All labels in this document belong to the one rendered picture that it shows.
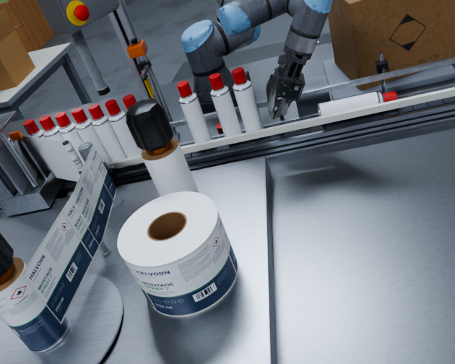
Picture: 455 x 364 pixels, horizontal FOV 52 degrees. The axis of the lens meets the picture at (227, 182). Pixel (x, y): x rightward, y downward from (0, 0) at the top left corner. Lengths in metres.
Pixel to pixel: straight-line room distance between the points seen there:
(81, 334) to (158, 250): 0.25
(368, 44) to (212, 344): 0.96
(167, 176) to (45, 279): 0.32
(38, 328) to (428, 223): 0.80
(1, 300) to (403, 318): 0.70
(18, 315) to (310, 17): 0.87
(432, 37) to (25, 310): 1.27
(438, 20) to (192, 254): 1.02
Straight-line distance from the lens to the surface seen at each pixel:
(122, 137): 1.36
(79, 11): 1.25
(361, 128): 1.29
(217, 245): 0.86
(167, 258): 0.83
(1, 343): 1.10
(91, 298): 1.05
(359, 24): 1.42
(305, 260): 1.00
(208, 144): 1.31
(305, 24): 1.15
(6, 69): 2.97
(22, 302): 0.93
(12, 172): 1.41
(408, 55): 1.52
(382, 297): 0.93
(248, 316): 0.88
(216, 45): 1.58
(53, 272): 0.98
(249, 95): 1.26
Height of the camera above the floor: 1.56
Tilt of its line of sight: 35 degrees down
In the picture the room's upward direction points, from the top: 20 degrees counter-clockwise
